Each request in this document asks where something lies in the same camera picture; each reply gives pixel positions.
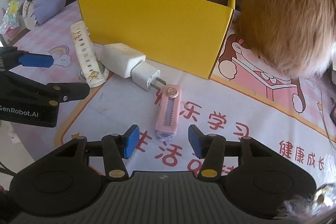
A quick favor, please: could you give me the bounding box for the white Pikachu power strip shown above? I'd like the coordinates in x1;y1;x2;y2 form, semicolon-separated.
70;21;108;88

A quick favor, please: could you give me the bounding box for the pink utility knife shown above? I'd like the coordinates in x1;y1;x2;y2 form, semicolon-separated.
155;84;182;141

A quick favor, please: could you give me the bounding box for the large white power adapter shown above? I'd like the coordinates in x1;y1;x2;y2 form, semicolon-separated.
100;43;146;79

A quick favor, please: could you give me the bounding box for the small white plug charger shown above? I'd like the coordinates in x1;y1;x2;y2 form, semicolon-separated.
131;61;166;91

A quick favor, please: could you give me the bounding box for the clear tape roll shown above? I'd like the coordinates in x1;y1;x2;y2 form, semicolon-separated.
79;61;109;83

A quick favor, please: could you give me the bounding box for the purple folded cloth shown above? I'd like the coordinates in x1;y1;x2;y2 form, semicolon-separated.
33;0;66;26

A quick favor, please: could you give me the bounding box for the pink cartoon table mat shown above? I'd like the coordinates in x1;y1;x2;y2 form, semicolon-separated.
7;0;336;188

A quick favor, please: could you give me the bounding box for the black smartphone on stand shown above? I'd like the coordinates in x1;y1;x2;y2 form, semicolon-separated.
330;103;336;125

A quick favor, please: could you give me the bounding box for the yellow cardboard box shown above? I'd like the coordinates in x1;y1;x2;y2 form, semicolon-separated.
78;0;235;79

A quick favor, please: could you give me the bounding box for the orange fluffy cat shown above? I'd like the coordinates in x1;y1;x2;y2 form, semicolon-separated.
234;0;335;78

